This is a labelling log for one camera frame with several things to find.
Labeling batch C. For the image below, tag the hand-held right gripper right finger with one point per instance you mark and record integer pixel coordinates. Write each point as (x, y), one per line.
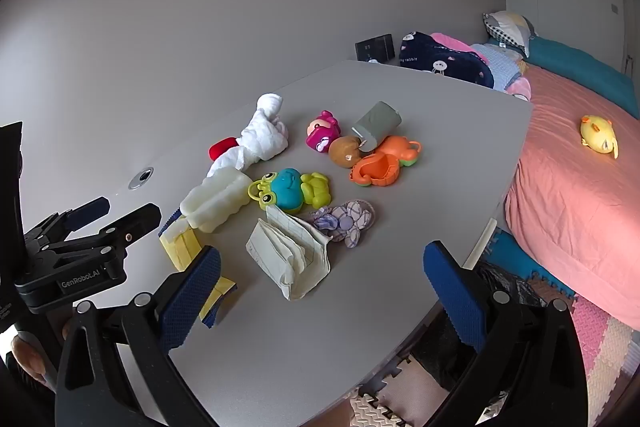
(456, 297)

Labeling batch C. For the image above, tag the yellow blue sponge pack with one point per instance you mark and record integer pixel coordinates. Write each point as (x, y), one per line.
(182, 249)

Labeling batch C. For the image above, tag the black box device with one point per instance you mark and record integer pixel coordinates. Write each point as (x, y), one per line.
(375, 48)

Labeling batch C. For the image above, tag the patchwork pillow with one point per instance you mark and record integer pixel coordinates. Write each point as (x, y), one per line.
(507, 29)

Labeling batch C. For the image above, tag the green blue frog toy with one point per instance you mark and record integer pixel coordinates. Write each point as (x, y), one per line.
(287, 189)

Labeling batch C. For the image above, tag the pink doll toy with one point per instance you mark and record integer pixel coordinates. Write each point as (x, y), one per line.
(322, 132)

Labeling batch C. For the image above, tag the navy printed blanket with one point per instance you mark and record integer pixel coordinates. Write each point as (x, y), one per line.
(440, 59)

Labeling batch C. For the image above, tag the pink folded blanket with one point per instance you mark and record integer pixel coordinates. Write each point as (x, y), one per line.
(450, 41)

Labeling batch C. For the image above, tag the small red toy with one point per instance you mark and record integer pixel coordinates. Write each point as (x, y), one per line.
(222, 148)

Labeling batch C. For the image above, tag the teal pillow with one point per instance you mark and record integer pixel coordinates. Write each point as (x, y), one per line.
(575, 67)

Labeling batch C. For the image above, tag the salmon pink bed sheet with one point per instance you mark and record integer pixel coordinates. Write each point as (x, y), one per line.
(575, 207)

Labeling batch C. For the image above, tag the pink white fluffy cloth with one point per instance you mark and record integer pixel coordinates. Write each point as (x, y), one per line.
(520, 88)

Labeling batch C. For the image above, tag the yellow plush chick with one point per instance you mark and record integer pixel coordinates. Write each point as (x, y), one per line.
(597, 134)

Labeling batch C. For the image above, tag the purple checked cloth flower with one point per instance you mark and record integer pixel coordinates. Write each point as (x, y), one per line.
(347, 222)

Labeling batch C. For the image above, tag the brown round toy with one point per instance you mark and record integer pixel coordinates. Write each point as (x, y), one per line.
(344, 153)

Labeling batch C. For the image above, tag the person's left hand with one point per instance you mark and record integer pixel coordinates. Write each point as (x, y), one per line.
(25, 357)

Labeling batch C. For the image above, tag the cream foam packing piece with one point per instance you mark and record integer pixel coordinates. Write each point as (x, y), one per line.
(215, 199)

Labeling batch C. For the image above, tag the light blue folded blanket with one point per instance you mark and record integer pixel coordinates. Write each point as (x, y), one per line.
(500, 64)

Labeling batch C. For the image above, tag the white plush rabbit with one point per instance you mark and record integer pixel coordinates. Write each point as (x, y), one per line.
(255, 142)

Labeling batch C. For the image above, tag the orange plastic crab toy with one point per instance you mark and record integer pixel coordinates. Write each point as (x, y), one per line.
(385, 162)

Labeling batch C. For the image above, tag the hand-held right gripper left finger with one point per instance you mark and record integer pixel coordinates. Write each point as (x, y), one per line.
(192, 297)

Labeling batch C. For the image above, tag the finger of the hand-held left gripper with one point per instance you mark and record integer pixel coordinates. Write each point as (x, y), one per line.
(87, 212)
(135, 222)

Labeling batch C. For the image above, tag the folded beige cloth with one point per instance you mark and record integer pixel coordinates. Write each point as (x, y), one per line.
(290, 257)

